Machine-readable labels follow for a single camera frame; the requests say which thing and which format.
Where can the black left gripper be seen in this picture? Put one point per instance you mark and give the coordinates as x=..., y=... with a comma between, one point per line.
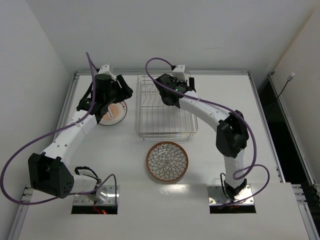
x=121, y=88

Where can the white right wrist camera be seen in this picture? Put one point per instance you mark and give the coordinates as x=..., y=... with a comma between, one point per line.
x=179, y=73

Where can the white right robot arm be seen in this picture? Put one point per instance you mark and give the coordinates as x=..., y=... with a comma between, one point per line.
x=231, y=133

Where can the floral plate with orange rim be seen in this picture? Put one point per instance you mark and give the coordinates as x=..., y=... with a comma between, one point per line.
x=167, y=161

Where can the aluminium table edge rail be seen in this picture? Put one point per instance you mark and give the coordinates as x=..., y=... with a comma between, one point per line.
x=27, y=190

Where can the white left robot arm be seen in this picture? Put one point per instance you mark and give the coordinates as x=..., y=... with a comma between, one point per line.
x=48, y=171

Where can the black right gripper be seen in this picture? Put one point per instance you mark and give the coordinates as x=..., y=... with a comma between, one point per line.
x=186, y=85

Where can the white plate with orange sunburst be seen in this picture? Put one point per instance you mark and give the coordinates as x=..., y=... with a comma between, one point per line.
x=115, y=114

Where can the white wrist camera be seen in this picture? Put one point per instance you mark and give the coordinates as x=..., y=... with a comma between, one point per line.
x=179, y=73
x=106, y=70

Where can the left steel base plate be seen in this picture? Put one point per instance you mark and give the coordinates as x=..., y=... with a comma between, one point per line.
x=106, y=196

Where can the silver wire dish rack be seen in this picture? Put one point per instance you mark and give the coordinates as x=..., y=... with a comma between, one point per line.
x=154, y=119

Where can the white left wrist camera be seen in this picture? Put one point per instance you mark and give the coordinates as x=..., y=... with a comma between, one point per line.
x=106, y=70

